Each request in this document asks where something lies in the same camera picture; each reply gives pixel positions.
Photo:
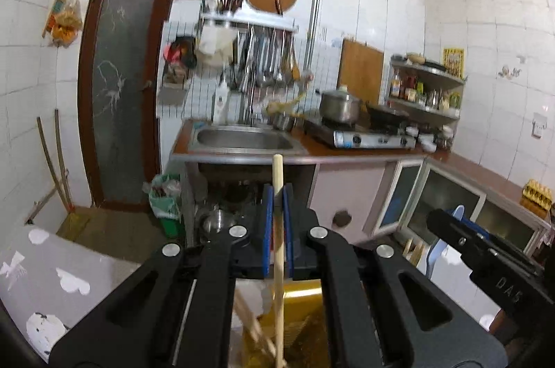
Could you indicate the steel pot with lid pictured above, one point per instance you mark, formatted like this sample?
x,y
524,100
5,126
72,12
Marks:
x,y
340,107

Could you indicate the brown framed glass door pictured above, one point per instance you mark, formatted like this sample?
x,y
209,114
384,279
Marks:
x,y
125,90

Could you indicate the small steel saucepan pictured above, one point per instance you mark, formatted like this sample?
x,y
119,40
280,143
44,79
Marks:
x,y
282,121

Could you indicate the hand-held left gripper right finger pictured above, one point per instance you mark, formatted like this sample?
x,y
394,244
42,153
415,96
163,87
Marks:
x,y
289,246

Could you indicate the light blue plastic chair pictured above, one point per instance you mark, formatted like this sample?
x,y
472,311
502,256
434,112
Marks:
x,y
439,259

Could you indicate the row of condiment bottles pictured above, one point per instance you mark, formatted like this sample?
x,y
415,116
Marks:
x,y
412,90

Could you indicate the kitchen counter with cabinets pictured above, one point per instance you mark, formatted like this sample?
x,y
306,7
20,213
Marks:
x,y
351,190

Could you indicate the black wok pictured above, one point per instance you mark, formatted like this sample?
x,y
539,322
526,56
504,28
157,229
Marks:
x,y
386,114

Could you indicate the bundle of dark chopsticks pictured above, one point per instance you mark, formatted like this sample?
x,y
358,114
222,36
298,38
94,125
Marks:
x,y
229,1

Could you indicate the wooden chopstick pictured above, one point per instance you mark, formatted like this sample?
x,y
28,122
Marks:
x,y
253,324
278,298

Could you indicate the long wooden stick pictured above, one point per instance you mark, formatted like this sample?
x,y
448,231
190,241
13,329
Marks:
x,y
52,164
62,159

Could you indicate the yellow perforated utensil holder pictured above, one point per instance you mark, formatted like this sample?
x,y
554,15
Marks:
x,y
303,307

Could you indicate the white hanging cloth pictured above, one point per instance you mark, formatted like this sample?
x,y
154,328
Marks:
x,y
214,47

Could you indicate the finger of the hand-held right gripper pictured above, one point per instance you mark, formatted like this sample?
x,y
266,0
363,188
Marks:
x,y
451,235
472,228

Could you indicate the green trash bin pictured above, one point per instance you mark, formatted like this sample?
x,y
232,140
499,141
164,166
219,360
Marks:
x,y
167,211

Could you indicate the steel basin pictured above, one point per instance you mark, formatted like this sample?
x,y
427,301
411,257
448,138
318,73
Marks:
x,y
219,222

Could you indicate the beige bowl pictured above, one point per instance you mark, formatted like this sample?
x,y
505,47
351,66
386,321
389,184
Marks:
x,y
416,57

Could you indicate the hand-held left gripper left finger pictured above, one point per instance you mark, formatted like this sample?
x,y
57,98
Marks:
x,y
269,238

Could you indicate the grey printed tablecloth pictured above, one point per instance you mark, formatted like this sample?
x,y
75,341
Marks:
x,y
86,264

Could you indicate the red and black hanging cloth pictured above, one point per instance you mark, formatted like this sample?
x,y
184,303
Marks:
x,y
180,51

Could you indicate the steel gas stove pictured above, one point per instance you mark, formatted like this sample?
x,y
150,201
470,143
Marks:
x,y
360,138

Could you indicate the black pan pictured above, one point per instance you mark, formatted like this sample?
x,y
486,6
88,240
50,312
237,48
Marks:
x,y
435,65

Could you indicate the row of hanging kitchen tools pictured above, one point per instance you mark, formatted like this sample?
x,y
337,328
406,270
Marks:
x,y
269,64

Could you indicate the egg tray with eggs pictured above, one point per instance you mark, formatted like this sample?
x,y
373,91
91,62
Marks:
x,y
537,194

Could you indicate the stainless steel sink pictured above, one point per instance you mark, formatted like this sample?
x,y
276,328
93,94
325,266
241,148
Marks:
x,y
243,139

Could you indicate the steel corner shelf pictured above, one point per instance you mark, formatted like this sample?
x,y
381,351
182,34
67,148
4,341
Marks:
x,y
433,112

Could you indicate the white soap bottle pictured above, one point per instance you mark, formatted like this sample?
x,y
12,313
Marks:
x,y
220,103

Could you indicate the rectangular wooden cutting board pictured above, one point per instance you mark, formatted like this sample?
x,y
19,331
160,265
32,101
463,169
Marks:
x,y
360,73

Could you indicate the hanging plastic bag of fruit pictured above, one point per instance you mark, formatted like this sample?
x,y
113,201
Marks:
x,y
65,21

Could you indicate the steel wall rack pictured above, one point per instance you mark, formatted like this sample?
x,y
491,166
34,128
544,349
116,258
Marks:
x,y
247,21

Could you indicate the glass jar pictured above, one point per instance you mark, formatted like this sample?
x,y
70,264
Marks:
x,y
444,138

